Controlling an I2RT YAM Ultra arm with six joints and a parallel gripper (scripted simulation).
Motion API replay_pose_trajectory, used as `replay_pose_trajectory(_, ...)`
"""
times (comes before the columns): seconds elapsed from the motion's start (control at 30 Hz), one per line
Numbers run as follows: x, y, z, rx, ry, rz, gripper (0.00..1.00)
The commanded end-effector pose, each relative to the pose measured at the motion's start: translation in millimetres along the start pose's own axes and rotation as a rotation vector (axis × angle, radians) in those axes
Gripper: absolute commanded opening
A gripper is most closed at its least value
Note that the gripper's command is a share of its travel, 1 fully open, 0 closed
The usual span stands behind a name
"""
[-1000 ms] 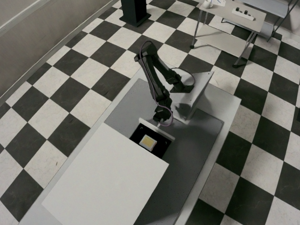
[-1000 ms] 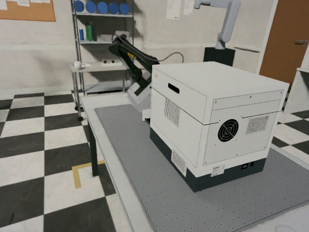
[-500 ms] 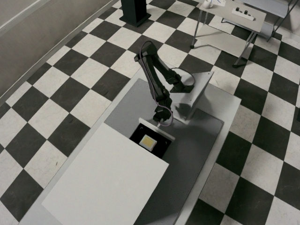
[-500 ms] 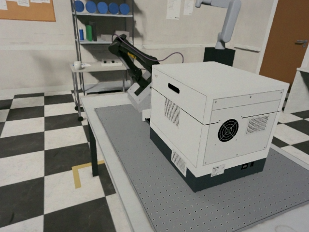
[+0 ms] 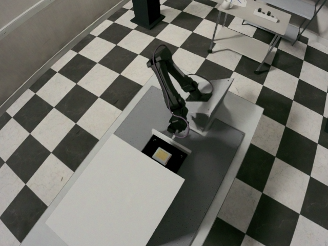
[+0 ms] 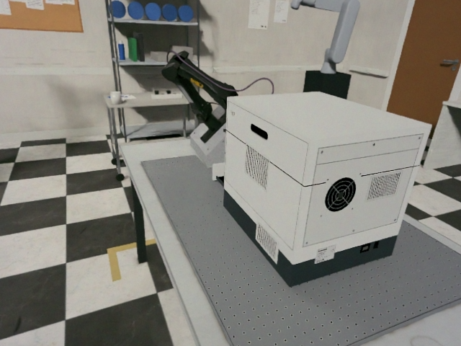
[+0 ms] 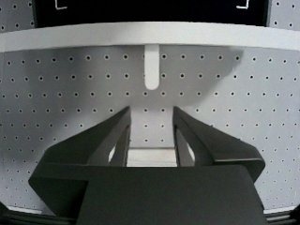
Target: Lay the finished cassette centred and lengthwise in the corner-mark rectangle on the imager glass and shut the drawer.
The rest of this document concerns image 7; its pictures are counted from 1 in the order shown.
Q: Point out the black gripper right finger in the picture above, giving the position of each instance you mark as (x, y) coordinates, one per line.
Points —
(211, 146)

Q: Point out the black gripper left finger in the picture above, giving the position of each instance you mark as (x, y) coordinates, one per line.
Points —
(94, 145)

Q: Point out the white boxy benchtop instrument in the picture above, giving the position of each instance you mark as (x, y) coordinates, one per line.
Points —
(150, 22)

